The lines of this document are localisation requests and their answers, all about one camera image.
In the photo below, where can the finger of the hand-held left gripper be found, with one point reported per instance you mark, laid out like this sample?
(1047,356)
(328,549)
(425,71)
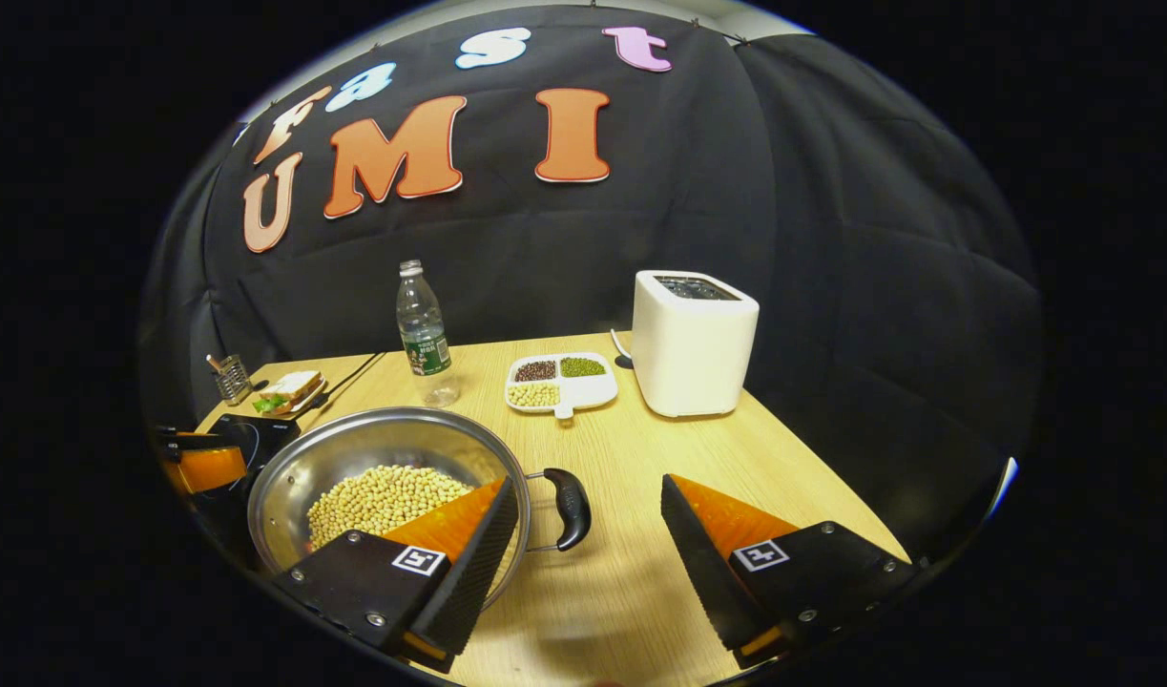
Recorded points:
(206,468)

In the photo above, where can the white toaster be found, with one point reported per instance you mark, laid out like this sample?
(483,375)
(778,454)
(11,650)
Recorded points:
(693,353)

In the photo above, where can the small heap of soybeans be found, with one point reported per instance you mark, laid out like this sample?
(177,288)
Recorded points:
(533,395)

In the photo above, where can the row of small backdrop clips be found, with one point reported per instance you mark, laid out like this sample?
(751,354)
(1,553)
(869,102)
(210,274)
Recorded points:
(695,22)

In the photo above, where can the clear plastic water bottle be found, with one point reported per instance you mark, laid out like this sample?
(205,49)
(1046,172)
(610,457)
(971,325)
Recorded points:
(426,334)

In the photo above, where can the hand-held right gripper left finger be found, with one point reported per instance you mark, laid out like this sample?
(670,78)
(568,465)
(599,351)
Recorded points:
(468,582)

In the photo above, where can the white divided dish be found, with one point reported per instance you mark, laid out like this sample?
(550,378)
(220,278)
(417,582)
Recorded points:
(583,391)

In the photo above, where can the black backdrop cloth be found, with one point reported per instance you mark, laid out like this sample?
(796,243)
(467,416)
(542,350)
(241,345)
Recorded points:
(640,219)

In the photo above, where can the black induction cooktop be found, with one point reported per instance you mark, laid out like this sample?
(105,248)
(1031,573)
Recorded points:
(268,434)

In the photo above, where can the large heap of yellow soybeans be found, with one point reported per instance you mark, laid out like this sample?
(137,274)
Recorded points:
(383,501)

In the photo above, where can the heap of red beans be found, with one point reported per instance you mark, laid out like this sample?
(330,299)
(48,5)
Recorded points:
(535,370)

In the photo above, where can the heap of green beans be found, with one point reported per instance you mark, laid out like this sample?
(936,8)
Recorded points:
(583,367)

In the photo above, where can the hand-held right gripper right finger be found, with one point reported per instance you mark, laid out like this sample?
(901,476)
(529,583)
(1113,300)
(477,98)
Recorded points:
(702,572)

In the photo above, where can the toast sandwich with lettuce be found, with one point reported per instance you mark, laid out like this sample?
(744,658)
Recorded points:
(292,386)

